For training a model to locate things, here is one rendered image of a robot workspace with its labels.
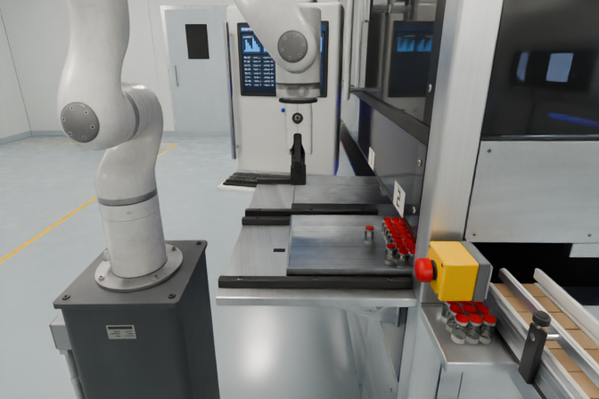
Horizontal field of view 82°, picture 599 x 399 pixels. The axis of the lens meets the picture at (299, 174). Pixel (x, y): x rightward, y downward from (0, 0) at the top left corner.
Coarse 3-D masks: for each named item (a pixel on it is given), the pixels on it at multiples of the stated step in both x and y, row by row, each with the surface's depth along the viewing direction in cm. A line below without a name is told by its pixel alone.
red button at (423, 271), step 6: (420, 258) 57; (426, 258) 57; (414, 264) 58; (420, 264) 56; (426, 264) 56; (414, 270) 58; (420, 270) 56; (426, 270) 55; (432, 270) 55; (420, 276) 56; (426, 276) 55; (432, 276) 55
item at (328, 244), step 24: (312, 216) 96; (336, 216) 96; (360, 216) 96; (384, 216) 95; (312, 240) 89; (336, 240) 89; (360, 240) 89; (384, 240) 89; (288, 264) 73; (312, 264) 79; (336, 264) 79; (360, 264) 79; (384, 264) 79
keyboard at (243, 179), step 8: (232, 176) 153; (240, 176) 153; (248, 176) 153; (256, 176) 154; (264, 176) 154; (272, 176) 154; (280, 176) 153; (288, 176) 153; (224, 184) 150; (232, 184) 149; (240, 184) 148; (248, 184) 147; (256, 184) 147
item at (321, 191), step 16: (320, 176) 128; (336, 176) 128; (352, 176) 128; (368, 176) 128; (304, 192) 121; (320, 192) 121; (336, 192) 121; (352, 192) 121; (368, 192) 121; (336, 208) 104; (352, 208) 104; (368, 208) 104; (384, 208) 104
